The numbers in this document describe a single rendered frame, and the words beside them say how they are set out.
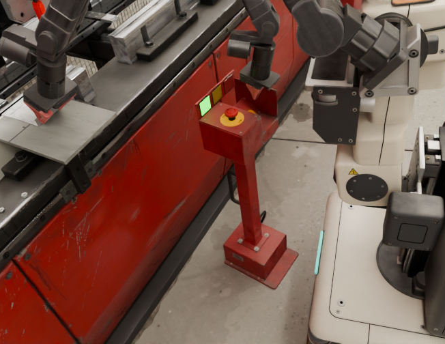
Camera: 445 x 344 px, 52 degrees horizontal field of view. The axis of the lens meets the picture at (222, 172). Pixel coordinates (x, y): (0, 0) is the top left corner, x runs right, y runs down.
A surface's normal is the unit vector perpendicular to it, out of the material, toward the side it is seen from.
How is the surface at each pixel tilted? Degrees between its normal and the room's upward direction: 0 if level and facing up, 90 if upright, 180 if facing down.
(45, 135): 0
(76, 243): 90
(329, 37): 83
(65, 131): 0
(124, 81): 0
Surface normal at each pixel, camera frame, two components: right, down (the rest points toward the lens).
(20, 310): 0.87, 0.27
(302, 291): -0.12, -0.70
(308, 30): -0.18, 0.62
